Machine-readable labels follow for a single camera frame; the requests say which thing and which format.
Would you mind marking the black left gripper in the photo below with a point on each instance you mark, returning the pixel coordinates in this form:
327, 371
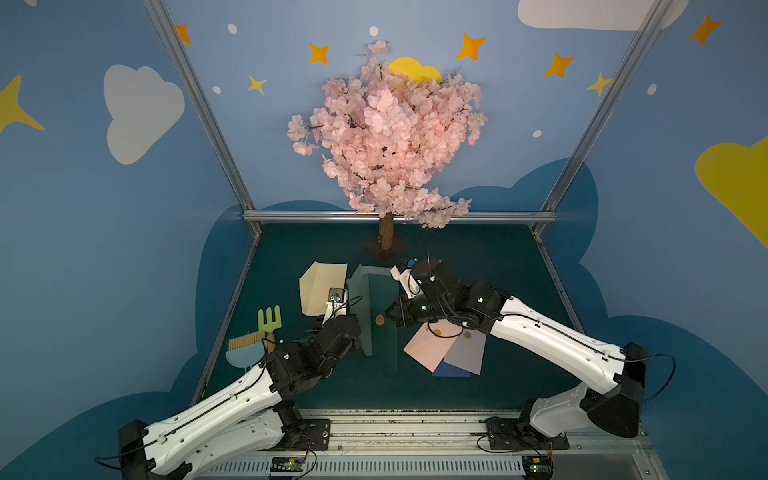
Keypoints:
349, 335

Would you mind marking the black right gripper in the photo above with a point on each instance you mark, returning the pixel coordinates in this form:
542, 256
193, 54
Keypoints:
402, 309

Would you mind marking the light teal envelope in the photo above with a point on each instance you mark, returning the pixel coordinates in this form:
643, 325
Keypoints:
357, 282

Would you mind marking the dark green envelope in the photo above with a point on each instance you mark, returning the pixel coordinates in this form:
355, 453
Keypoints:
379, 334

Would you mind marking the cream yellow envelope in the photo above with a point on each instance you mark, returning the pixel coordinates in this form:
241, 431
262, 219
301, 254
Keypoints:
318, 283

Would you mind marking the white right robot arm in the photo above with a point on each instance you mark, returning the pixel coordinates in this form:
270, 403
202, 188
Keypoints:
612, 379

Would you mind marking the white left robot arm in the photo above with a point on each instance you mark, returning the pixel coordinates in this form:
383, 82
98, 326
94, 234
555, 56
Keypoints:
255, 412

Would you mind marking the pink envelope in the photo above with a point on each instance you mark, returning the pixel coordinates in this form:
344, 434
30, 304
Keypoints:
432, 342

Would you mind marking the lavender envelope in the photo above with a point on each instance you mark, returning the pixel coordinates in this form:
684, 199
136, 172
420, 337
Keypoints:
467, 352

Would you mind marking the dark blue envelope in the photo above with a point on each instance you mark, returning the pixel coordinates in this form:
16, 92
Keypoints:
445, 370

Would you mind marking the pink blossom artificial tree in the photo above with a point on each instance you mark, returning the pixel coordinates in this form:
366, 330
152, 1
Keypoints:
385, 133

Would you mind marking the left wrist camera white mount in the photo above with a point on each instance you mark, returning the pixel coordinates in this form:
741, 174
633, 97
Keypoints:
337, 303

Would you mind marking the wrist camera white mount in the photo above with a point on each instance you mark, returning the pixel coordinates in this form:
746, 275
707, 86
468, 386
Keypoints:
403, 275
337, 303

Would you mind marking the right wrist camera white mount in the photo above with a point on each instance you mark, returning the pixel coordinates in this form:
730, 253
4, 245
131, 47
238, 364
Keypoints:
403, 275

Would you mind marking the green garden fork wooden handle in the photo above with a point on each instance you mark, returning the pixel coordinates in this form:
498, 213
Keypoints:
269, 320

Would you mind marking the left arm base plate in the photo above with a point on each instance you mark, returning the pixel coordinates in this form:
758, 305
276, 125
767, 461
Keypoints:
312, 433

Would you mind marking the aluminium rail front frame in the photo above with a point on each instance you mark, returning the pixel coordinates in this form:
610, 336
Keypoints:
442, 444

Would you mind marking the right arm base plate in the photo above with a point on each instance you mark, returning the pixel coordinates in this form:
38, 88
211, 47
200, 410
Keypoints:
510, 434

